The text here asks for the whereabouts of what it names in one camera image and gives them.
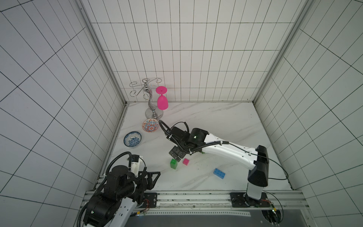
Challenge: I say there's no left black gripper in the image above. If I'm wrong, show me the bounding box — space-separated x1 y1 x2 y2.
117 172 160 199

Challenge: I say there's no pink lego cube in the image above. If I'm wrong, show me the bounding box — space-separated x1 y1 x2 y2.
183 159 189 166

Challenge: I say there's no green lego cube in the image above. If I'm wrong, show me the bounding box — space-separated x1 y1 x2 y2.
170 159 178 170

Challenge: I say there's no blue long lego brick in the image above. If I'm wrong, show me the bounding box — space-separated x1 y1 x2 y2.
213 168 226 179

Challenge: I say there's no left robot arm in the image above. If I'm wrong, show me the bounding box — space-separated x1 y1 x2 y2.
76 166 161 227

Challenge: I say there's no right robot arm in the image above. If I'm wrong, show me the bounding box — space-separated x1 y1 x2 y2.
161 126 269 201

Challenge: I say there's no red patterned small bowl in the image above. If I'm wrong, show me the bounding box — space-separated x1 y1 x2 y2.
142 118 159 132

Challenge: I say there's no silver glass hanger stand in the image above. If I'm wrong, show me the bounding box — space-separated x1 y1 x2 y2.
129 77 164 120

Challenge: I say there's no pink plastic wine glass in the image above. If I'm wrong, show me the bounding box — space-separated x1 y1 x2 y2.
156 86 169 110

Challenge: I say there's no blue patterned small plate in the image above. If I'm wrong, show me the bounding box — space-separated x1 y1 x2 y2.
123 131 142 148

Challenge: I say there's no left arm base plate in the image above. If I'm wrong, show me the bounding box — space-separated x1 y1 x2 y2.
138 193 158 209

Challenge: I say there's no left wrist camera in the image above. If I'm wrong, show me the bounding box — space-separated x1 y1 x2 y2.
131 155 141 178

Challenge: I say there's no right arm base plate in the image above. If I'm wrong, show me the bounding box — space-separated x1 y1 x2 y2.
230 193 270 208

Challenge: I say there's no aluminium rail frame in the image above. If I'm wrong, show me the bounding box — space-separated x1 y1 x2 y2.
79 189 310 219

